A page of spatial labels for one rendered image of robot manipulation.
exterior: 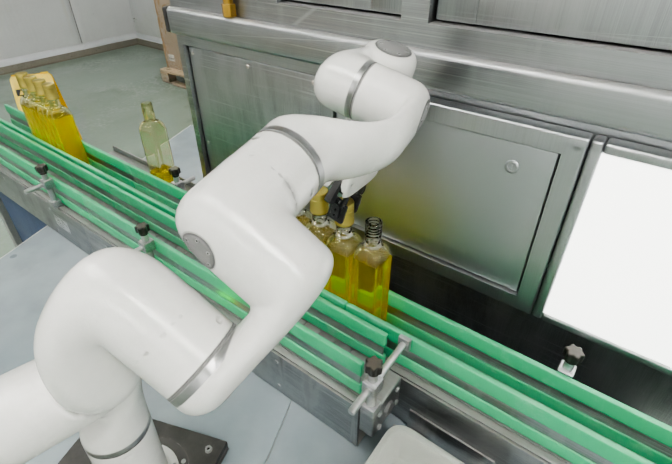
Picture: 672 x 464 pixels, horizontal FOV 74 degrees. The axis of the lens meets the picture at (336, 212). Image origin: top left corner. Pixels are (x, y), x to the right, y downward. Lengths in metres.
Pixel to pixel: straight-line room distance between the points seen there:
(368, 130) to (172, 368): 0.28
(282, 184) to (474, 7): 0.47
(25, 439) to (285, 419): 0.51
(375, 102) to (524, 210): 0.35
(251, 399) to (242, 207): 0.68
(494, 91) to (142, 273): 0.54
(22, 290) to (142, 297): 1.05
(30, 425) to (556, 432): 0.69
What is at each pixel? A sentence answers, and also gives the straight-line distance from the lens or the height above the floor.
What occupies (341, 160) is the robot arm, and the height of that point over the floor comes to 1.37.
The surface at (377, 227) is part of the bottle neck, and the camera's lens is 0.75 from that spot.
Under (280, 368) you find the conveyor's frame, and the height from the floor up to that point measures 0.84.
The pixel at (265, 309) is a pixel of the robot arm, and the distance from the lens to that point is 0.38.
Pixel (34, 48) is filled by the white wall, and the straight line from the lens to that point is 6.74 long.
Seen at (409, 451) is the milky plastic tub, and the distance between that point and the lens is 0.89.
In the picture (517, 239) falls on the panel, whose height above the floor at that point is 1.12.
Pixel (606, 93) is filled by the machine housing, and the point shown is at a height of 1.38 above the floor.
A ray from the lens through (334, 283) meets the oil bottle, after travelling 0.86.
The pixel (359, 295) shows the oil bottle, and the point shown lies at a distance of 0.85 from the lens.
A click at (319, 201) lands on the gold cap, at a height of 1.15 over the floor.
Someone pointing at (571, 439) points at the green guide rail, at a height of 0.94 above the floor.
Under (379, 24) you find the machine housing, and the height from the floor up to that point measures 1.42.
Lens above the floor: 1.58
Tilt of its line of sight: 34 degrees down
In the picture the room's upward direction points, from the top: straight up
